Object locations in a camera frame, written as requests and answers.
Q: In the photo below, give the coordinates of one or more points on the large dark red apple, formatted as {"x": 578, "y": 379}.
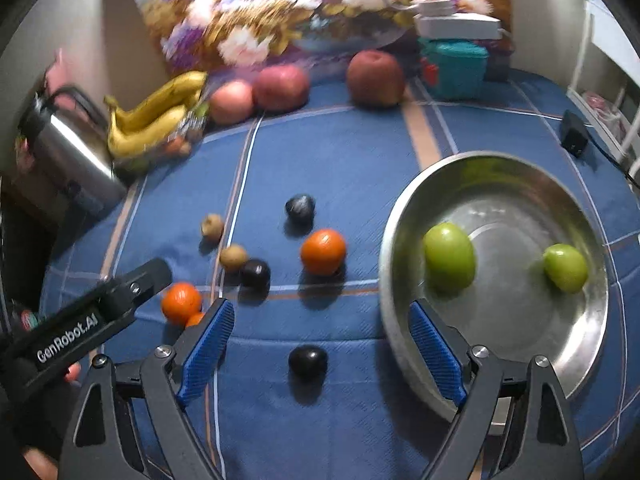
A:
{"x": 375, "y": 77}

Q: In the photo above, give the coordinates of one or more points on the small orange-red fruit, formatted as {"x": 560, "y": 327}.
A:
{"x": 177, "y": 146}

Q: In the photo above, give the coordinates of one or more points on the medium orange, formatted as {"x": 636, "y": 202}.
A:
{"x": 181, "y": 302}

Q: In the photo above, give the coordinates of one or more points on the dark purple plum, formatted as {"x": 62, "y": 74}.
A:
{"x": 307, "y": 361}
{"x": 255, "y": 273}
{"x": 300, "y": 208}

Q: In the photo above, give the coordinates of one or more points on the white shelf rack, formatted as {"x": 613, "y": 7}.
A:
{"x": 600, "y": 60}

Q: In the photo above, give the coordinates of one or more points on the large orange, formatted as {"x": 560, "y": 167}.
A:
{"x": 323, "y": 251}

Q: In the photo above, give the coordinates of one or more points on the yellow banana bunch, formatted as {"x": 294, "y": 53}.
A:
{"x": 150, "y": 115}

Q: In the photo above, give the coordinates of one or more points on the round metal bowl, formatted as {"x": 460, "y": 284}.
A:
{"x": 500, "y": 310}

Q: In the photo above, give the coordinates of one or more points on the stainless steel kettle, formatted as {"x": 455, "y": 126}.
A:
{"x": 65, "y": 150}

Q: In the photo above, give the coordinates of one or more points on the pink plastic bag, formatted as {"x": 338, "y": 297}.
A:
{"x": 605, "y": 107}

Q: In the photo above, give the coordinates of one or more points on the black power adapter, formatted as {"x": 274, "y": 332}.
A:
{"x": 574, "y": 132}

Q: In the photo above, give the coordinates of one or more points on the person's left hand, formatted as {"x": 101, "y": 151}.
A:
{"x": 71, "y": 373}

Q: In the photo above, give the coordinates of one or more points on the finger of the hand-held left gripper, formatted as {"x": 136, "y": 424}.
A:
{"x": 145, "y": 280}

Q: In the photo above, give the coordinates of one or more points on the blue plaid bed sheet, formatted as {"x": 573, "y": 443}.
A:
{"x": 325, "y": 160}

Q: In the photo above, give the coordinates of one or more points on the white desk lamp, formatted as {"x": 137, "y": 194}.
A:
{"x": 457, "y": 25}

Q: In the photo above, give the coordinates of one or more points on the large green fruit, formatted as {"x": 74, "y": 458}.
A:
{"x": 449, "y": 256}

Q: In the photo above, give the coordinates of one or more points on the small green fruit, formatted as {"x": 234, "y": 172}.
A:
{"x": 565, "y": 267}

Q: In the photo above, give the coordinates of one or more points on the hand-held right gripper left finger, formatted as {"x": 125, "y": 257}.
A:
{"x": 210, "y": 350}

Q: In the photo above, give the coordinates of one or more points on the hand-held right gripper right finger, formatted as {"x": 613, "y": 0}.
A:
{"x": 435, "y": 355}

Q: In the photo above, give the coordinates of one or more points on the small brown fruit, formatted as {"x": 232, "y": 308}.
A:
{"x": 233, "y": 256}
{"x": 212, "y": 226}

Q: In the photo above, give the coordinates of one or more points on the small orange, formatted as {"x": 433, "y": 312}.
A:
{"x": 194, "y": 320}

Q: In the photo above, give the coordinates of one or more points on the floral wall poster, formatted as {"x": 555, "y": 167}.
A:
{"x": 250, "y": 10}

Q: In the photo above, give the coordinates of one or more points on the pink apple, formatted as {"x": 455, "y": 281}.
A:
{"x": 231, "y": 101}

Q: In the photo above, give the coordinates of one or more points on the teal plastic box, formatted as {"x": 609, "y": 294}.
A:
{"x": 452, "y": 72}

